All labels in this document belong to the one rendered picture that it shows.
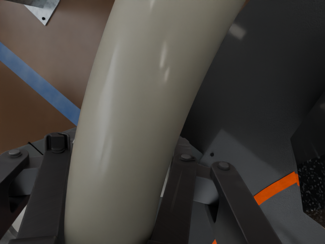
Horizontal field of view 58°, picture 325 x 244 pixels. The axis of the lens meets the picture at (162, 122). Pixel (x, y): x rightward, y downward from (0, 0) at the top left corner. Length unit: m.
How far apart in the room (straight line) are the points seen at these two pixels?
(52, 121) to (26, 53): 0.40
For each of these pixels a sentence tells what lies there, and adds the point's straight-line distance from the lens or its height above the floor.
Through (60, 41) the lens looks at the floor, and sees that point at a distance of 1.69.
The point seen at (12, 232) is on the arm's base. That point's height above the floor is 0.87.
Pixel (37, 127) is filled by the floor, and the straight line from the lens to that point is 1.86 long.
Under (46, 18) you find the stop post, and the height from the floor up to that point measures 0.01.
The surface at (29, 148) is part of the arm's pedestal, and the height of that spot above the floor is 0.76.
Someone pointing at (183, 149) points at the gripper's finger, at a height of 1.17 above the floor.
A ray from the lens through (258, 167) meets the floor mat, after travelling 1.40.
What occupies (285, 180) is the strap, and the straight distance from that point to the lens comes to 1.41.
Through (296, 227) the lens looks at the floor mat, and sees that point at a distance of 1.51.
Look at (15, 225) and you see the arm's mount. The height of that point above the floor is 0.86.
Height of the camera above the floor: 1.33
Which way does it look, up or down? 67 degrees down
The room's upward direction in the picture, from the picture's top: 121 degrees counter-clockwise
